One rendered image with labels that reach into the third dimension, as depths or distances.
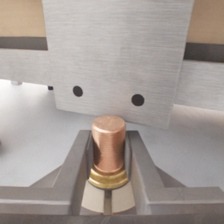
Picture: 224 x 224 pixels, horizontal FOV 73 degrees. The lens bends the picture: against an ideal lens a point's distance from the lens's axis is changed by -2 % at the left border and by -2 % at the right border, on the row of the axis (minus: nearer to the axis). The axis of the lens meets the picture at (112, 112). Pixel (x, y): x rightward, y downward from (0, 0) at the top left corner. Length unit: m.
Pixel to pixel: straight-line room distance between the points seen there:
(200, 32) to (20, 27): 0.27
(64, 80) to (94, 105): 0.04
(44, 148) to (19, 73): 0.14
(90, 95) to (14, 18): 0.22
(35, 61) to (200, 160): 0.31
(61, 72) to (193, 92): 0.14
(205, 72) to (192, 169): 0.17
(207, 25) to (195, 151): 0.22
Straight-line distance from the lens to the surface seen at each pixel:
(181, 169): 0.29
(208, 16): 0.23
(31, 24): 0.31
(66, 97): 0.17
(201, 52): 0.23
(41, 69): 0.25
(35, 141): 0.35
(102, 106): 0.15
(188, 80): 0.19
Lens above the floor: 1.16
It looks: 27 degrees up
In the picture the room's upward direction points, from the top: 179 degrees counter-clockwise
